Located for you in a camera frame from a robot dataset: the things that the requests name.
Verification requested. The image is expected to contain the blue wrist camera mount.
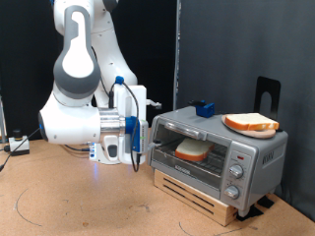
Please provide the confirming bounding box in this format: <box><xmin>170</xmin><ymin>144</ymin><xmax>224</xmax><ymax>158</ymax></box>
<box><xmin>114</xmin><ymin>76</ymin><xmax>142</xmax><ymax>154</ymax></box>

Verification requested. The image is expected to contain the wooden block under oven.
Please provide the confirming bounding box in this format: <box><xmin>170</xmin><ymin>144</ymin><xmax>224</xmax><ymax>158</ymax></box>
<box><xmin>153</xmin><ymin>168</ymin><xmax>239</xmax><ymax>228</ymax></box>

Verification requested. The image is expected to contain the silver toaster oven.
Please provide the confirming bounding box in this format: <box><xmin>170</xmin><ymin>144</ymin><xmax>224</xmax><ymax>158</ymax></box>
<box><xmin>146</xmin><ymin>106</ymin><xmax>289</xmax><ymax>218</ymax></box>

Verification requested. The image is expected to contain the black base cable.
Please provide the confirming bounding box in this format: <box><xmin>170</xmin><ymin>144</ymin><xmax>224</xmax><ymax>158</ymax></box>
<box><xmin>63</xmin><ymin>144</ymin><xmax>93</xmax><ymax>153</ymax></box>

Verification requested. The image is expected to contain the metal stand leg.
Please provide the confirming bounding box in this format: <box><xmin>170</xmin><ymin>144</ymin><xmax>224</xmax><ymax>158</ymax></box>
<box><xmin>0</xmin><ymin>94</ymin><xmax>8</xmax><ymax>145</ymax></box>

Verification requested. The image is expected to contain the silver oven knob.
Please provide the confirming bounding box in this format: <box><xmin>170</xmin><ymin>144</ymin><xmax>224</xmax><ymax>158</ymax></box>
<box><xmin>223</xmin><ymin>185</ymin><xmax>240</xmax><ymax>201</ymax></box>
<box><xmin>228</xmin><ymin>164</ymin><xmax>244</xmax><ymax>180</ymax></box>

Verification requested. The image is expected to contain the black curtain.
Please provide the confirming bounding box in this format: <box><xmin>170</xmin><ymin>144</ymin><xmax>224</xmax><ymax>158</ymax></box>
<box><xmin>0</xmin><ymin>0</ymin><xmax>178</xmax><ymax>143</ymax></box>

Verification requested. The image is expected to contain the long black camera cable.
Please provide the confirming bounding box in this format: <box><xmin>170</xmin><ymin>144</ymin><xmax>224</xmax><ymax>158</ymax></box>
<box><xmin>0</xmin><ymin>45</ymin><xmax>142</xmax><ymax>173</ymax></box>

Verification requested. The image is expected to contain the grey emergency stop box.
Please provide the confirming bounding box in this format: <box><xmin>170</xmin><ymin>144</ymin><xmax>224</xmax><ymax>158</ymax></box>
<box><xmin>8</xmin><ymin>129</ymin><xmax>31</xmax><ymax>157</ymax></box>

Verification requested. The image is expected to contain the black spatula with blue block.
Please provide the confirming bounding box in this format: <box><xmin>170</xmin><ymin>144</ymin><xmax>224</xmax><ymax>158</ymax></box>
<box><xmin>188</xmin><ymin>99</ymin><xmax>217</xmax><ymax>119</ymax></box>

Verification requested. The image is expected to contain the white bread slice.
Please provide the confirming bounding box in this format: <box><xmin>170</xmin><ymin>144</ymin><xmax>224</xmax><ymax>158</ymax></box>
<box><xmin>223</xmin><ymin>112</ymin><xmax>281</xmax><ymax>132</ymax></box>
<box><xmin>174</xmin><ymin>137</ymin><xmax>216</xmax><ymax>162</ymax></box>

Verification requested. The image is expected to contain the vertical metal pole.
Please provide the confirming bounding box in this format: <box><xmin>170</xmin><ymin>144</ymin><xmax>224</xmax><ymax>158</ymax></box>
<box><xmin>172</xmin><ymin>0</ymin><xmax>182</xmax><ymax>111</ymax></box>

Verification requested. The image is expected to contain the black metal bookend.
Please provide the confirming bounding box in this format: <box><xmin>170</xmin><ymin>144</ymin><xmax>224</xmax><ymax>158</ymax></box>
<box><xmin>254</xmin><ymin>76</ymin><xmax>283</xmax><ymax>133</ymax></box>

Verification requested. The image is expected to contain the grey curtain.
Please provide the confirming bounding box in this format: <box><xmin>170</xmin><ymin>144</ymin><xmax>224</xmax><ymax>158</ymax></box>
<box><xmin>178</xmin><ymin>0</ymin><xmax>315</xmax><ymax>221</ymax></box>

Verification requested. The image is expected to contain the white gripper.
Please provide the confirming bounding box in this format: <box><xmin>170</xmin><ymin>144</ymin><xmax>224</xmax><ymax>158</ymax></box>
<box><xmin>103</xmin><ymin>85</ymin><xmax>163</xmax><ymax>165</ymax></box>

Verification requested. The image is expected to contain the metal wire oven rack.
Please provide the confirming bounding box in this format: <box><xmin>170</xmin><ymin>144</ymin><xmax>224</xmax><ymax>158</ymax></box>
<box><xmin>154</xmin><ymin>141</ymin><xmax>228</xmax><ymax>178</ymax></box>

